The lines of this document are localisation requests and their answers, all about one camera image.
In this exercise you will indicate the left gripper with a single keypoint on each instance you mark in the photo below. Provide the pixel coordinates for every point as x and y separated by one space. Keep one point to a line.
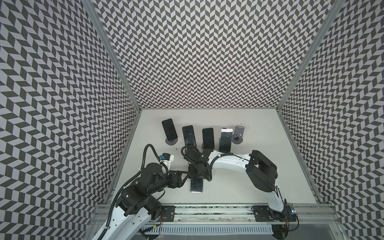
172 176

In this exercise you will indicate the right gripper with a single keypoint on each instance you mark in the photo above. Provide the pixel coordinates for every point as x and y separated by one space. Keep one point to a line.
196 170

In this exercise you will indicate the phone with teal case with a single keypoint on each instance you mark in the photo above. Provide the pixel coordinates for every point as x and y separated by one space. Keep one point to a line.
225 141

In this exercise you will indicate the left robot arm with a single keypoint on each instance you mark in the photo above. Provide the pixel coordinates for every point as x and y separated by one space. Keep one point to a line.
134 206

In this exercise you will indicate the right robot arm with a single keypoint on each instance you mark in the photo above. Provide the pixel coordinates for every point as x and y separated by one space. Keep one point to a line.
260 170

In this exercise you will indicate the far left grey stand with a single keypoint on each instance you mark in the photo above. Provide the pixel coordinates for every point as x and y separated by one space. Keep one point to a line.
171 142

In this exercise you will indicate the grey stand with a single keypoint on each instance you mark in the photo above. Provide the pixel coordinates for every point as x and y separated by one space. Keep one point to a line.
171 142
238 135

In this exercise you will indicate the rightmost grey stand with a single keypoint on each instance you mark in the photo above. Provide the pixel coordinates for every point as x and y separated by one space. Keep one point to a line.
238 135

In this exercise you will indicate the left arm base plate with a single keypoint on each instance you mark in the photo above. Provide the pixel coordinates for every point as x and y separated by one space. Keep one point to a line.
167 214

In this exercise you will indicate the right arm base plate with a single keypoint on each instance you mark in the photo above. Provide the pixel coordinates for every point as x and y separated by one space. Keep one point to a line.
265 214

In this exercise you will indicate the aluminium mounting rail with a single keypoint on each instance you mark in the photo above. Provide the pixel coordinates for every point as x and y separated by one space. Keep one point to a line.
242 214

